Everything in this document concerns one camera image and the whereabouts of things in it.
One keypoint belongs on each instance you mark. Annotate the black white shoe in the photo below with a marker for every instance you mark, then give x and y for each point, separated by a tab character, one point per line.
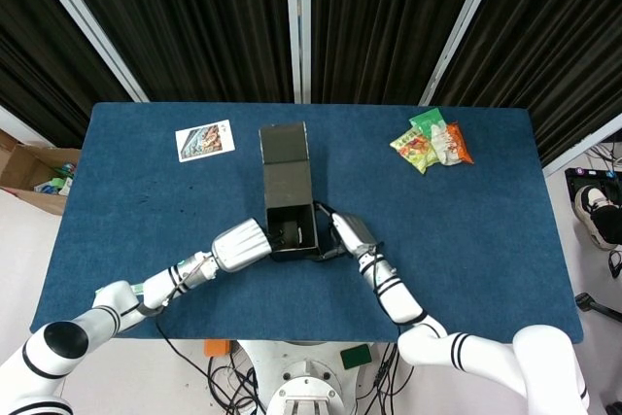
595	216

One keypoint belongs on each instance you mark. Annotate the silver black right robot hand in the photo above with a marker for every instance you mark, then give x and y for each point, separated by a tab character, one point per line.
355	235

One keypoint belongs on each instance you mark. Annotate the blue table cloth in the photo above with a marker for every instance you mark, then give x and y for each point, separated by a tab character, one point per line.
486	220

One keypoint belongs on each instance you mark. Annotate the black paper box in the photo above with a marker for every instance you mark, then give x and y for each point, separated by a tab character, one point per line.
286	182

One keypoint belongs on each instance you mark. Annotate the green blue plastic packets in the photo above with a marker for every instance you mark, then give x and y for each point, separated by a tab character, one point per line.
56	184

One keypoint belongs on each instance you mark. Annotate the yellow green snack packet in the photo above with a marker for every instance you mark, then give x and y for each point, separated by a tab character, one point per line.
415	148

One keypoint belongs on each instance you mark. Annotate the black curtain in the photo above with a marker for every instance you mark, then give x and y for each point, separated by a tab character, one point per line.
204	21

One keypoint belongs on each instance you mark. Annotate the shoe on black base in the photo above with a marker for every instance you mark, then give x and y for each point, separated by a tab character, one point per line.
576	179

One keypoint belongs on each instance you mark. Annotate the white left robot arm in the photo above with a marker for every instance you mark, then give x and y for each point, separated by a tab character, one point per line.
97	318

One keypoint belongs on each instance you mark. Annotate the white photo card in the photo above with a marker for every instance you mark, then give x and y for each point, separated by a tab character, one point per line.
205	142

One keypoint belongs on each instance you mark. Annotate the black floor stand leg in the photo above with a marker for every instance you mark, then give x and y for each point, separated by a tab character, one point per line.
595	307

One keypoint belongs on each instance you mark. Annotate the white orange snack packet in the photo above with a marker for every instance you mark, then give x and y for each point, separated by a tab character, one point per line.
454	145

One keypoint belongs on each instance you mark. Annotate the brown cardboard box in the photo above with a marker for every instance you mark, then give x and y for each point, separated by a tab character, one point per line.
22	167

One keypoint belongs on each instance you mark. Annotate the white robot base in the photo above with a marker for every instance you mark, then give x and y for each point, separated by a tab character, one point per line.
306	376

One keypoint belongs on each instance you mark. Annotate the white metal frame post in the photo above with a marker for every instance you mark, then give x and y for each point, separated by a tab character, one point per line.
17	124
583	143
87	21
461	26
297	21

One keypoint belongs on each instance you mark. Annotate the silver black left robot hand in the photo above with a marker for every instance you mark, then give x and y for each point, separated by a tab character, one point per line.
240	247

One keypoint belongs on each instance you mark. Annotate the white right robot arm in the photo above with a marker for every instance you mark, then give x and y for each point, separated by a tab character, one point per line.
486	356

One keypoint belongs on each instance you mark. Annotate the dark green block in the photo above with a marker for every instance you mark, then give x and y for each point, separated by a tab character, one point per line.
355	356

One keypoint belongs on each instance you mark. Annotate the clear wrapped chopsticks packet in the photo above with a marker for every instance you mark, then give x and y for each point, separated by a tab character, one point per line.
139	287

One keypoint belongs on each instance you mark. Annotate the orange block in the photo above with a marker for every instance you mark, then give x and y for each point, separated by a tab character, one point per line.
217	347

